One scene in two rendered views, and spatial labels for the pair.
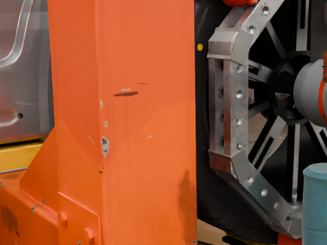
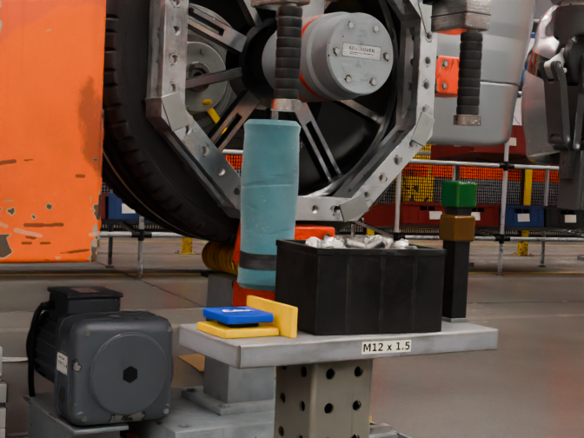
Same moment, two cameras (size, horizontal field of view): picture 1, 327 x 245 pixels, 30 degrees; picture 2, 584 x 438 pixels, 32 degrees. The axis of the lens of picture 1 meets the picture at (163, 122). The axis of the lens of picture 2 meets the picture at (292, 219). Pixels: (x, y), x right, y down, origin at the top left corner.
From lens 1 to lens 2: 0.75 m
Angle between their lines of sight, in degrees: 8
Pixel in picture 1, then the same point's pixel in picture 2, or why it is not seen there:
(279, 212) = (224, 180)
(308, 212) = (244, 166)
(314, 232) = (248, 187)
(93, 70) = not seen: outside the picture
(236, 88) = (172, 23)
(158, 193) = (55, 93)
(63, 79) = not seen: outside the picture
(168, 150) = (69, 50)
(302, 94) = (267, 56)
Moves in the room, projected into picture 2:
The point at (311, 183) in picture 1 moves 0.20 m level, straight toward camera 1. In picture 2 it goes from (248, 132) to (202, 125)
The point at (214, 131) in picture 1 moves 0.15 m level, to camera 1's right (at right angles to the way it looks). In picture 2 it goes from (150, 74) to (246, 78)
